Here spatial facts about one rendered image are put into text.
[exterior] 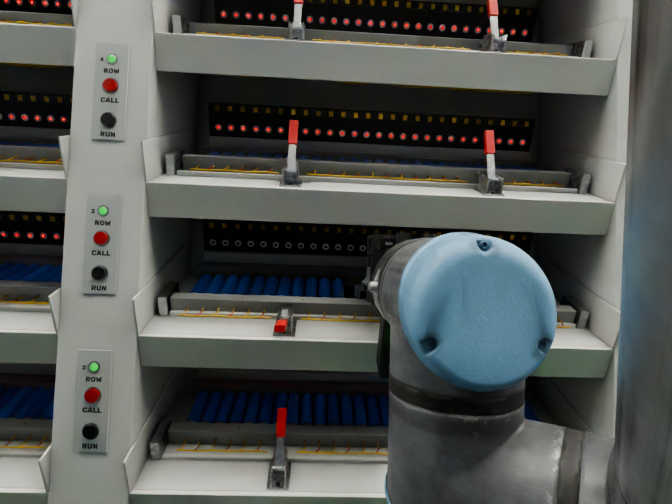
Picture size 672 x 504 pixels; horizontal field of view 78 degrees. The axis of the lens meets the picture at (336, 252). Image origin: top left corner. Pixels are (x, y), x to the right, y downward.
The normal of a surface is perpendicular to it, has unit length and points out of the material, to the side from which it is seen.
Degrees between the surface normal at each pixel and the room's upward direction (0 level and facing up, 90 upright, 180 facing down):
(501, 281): 87
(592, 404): 90
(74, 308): 90
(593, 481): 49
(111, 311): 90
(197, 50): 112
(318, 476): 22
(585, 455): 27
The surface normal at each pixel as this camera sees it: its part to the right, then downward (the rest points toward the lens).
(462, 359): 0.06, -0.09
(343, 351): 0.03, 0.35
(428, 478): -0.57, 0.00
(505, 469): -0.41, -0.68
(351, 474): 0.05, -0.94
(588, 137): -1.00, -0.04
